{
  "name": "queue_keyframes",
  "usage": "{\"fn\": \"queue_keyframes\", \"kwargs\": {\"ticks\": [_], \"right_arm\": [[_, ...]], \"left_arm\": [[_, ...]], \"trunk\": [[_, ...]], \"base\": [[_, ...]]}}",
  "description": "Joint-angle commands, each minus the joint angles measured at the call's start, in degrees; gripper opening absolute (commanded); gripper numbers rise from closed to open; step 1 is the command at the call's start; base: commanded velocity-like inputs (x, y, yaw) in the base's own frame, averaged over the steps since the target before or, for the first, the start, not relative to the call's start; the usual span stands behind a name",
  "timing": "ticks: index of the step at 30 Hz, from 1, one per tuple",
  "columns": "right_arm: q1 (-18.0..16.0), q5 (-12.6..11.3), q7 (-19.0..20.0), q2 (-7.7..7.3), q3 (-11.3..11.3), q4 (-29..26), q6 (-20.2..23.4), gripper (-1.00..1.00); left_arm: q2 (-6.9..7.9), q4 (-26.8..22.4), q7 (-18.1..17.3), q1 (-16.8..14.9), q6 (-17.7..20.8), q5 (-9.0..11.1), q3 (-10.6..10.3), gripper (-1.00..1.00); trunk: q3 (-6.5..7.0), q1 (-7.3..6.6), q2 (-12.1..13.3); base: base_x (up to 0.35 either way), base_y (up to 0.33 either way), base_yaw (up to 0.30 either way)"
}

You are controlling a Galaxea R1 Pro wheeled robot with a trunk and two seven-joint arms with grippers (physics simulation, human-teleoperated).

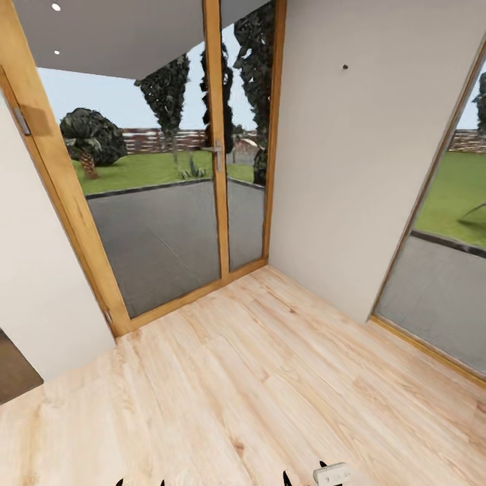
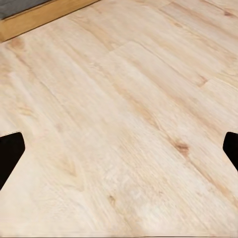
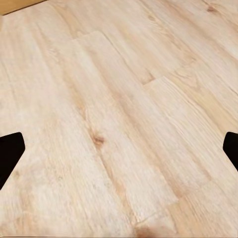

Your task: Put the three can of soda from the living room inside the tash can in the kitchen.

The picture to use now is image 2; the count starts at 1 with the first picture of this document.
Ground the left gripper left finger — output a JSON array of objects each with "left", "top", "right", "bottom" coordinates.
[{"left": 0, "top": 132, "right": 25, "bottom": 190}]

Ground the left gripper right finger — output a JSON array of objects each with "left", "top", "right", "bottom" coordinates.
[{"left": 223, "top": 131, "right": 238, "bottom": 171}]

